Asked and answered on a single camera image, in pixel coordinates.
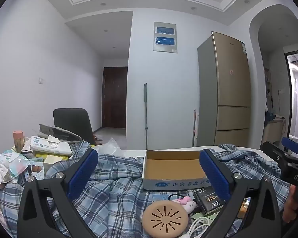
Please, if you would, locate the egg print carton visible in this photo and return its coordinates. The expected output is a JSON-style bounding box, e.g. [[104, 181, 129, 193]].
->
[[27, 161, 45, 180]]

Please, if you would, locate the yellow packet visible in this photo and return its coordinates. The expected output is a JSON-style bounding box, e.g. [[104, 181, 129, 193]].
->
[[27, 151, 49, 159]]

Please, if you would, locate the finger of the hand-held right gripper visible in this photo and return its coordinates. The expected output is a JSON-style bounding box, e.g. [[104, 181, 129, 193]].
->
[[281, 136, 298, 159], [260, 141, 292, 176]]

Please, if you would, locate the clear plastic bag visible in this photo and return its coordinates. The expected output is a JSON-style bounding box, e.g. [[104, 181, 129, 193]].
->
[[97, 137, 125, 157]]

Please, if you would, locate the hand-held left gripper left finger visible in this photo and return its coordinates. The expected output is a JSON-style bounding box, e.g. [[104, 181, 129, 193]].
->
[[17, 148, 100, 238]]

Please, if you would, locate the black chair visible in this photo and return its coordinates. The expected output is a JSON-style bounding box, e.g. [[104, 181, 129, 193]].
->
[[53, 108, 96, 145]]

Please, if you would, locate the dark brown door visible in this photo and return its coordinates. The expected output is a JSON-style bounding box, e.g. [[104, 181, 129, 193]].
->
[[102, 67, 128, 129]]

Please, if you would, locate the small black packet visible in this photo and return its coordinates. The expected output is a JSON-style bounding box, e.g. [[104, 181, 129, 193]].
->
[[194, 187, 226, 217]]

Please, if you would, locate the grey mop handle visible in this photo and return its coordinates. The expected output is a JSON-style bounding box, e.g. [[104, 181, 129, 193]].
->
[[143, 82, 149, 150]]

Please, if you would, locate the pale yellow box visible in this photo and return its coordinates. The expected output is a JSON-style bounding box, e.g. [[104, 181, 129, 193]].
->
[[43, 154, 70, 172]]

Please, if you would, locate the pink broom handle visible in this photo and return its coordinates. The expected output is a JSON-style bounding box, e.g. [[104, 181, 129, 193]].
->
[[192, 109, 197, 147]]

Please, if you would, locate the person's right hand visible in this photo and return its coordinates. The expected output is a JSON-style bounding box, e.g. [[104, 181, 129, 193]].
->
[[282, 185, 298, 225]]

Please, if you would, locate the blue plaid shirt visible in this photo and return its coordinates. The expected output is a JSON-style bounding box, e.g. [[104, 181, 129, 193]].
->
[[0, 139, 292, 238]]

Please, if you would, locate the pink lidded jar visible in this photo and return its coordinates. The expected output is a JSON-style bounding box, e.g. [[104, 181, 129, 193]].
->
[[13, 130, 24, 152]]

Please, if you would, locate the round beige perforated pad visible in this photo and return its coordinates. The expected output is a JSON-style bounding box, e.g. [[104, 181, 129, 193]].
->
[[142, 200, 189, 236]]

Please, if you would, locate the gold refrigerator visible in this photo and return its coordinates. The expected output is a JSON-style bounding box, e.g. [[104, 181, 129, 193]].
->
[[197, 31, 251, 147]]

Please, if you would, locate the white usb cable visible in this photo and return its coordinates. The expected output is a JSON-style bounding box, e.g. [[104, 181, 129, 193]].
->
[[181, 216, 211, 238]]

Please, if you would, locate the cardboard box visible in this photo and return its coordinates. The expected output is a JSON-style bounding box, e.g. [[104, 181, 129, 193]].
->
[[142, 149, 211, 191]]

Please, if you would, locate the white wet wipes pack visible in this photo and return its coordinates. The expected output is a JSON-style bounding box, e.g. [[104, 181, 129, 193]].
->
[[30, 135, 72, 155]]

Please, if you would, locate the grey fabric bag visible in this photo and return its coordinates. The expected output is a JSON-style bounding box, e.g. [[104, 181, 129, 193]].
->
[[38, 124, 82, 142]]

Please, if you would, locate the pale blue printed pouch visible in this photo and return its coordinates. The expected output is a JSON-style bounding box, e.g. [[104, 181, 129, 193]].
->
[[0, 150, 31, 177]]

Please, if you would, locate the grey electrical panel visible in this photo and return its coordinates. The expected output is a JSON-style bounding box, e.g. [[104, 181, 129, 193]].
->
[[153, 22, 178, 54]]

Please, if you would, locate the pink plush keychain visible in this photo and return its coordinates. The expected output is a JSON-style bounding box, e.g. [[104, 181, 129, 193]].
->
[[167, 193, 197, 214]]

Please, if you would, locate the crumpled white tissue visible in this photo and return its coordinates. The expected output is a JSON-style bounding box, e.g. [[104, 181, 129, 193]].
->
[[0, 160, 11, 186]]

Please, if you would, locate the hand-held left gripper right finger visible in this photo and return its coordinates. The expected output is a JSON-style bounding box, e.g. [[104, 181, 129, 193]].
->
[[199, 149, 281, 238]]

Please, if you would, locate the beige vanity counter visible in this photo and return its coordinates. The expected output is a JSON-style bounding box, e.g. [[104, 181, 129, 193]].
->
[[263, 118, 286, 143]]

